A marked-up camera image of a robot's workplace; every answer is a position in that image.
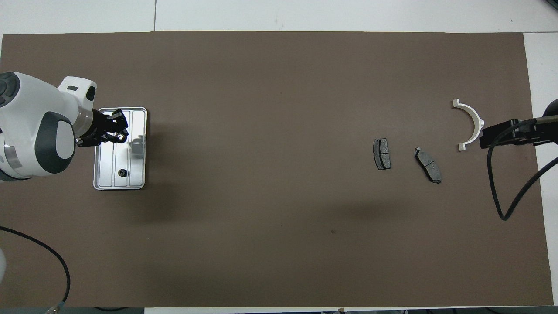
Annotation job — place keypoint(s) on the brown table mat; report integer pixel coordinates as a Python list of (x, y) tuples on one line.
[(279, 131)]

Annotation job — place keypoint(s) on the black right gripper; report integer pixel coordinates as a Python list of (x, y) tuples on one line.
[(501, 135)]

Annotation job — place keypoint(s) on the white semicircular plastic bracket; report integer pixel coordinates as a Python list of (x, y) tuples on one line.
[(474, 115)]

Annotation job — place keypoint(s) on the silver metal tray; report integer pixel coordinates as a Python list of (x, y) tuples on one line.
[(133, 161)]

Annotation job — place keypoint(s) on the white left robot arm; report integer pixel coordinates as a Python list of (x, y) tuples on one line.
[(30, 113)]

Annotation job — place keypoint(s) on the dark brake pad with ears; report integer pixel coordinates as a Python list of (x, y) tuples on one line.
[(427, 165)]

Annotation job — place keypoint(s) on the dark rectangular brake pad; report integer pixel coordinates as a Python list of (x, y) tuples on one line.
[(382, 154)]

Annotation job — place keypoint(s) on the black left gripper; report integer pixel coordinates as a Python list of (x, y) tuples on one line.
[(100, 128)]

